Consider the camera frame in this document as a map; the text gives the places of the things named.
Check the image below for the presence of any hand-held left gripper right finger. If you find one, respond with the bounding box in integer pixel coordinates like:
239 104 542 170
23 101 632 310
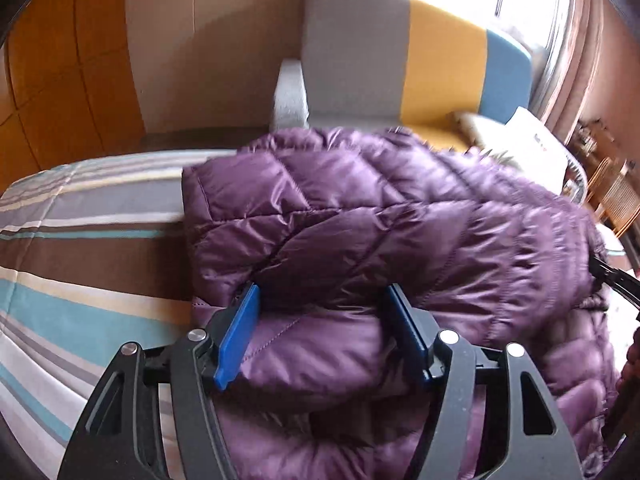
382 283 583 480

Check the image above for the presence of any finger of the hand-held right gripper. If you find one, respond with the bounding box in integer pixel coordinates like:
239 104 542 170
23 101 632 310
592 256 640 311

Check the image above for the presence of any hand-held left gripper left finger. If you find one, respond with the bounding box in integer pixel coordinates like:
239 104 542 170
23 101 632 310
57 282 261 480

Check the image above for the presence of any purple quilted down jacket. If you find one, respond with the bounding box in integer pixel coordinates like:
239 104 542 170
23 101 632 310
181 127 623 480

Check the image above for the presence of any white side table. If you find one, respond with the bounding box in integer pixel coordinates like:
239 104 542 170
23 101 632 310
597 222 627 257

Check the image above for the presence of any white cushion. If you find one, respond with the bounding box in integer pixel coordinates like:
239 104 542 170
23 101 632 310
505 106 571 193

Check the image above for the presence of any striped bed blanket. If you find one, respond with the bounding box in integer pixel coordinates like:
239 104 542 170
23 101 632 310
0 149 238 480

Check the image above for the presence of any beige cushion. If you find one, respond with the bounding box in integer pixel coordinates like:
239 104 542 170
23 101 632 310
450 110 516 166

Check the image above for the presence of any pink curtain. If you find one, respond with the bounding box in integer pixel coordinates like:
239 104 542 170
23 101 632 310
530 0 608 143

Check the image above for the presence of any grey yellow blue sofa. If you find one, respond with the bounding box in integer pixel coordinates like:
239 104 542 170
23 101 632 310
270 0 533 153

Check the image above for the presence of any wooden wardrobe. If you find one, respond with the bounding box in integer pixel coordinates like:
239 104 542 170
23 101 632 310
0 0 147 181

